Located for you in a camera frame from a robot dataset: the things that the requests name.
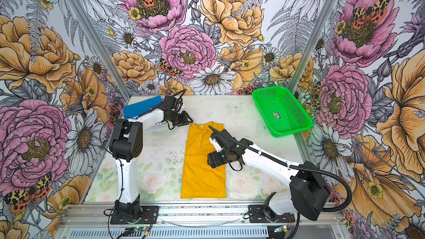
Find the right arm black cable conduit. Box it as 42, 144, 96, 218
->
208, 125, 353, 239

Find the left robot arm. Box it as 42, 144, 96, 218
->
107, 89, 193, 222

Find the folded blue t shirt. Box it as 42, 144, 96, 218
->
123, 96, 162, 119

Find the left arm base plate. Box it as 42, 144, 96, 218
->
110, 206, 159, 225

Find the aluminium left corner post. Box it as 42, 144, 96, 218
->
66, 0, 132, 101

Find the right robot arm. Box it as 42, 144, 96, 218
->
207, 133, 330, 222

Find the yellow t shirt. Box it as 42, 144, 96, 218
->
180, 122, 226, 199

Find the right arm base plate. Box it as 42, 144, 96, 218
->
248, 204, 296, 224

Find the green plastic basket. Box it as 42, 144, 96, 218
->
252, 86, 313, 138

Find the aluminium right corner post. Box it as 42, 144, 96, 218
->
289, 0, 338, 93

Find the aluminium corner post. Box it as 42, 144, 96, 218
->
66, 0, 132, 101
289, 0, 338, 93

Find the aluminium front frame rail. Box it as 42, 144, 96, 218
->
62, 200, 343, 228

